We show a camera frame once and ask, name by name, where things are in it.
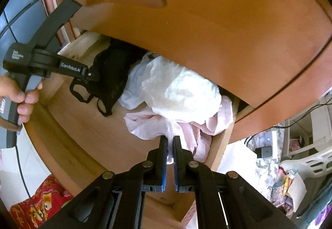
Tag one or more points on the teal jacket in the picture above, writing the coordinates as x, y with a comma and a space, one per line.
316, 203

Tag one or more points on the wooden nightstand drawer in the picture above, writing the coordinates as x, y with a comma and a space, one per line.
207, 24
77, 127

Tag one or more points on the white lace underwear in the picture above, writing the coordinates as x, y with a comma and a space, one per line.
181, 94

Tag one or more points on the colourful checked pouch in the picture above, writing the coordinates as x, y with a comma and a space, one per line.
277, 190

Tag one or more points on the black power adapter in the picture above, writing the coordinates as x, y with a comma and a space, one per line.
264, 152

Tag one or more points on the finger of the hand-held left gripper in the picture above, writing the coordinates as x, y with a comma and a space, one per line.
75, 69
59, 18

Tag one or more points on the white small cabinet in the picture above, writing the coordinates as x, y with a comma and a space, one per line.
316, 125

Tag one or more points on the black lace underwear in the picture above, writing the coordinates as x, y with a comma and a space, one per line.
111, 76

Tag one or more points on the pale pink underwear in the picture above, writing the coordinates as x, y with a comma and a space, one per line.
197, 130

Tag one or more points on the wooden nightstand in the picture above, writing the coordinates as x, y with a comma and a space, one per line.
272, 120

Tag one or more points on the white cloth garment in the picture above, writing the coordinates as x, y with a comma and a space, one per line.
134, 88

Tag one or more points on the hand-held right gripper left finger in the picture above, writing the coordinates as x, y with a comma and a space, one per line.
163, 166

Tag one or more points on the person's left hand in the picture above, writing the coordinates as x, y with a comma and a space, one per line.
10, 88

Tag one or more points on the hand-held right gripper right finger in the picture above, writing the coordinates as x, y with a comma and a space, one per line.
177, 166

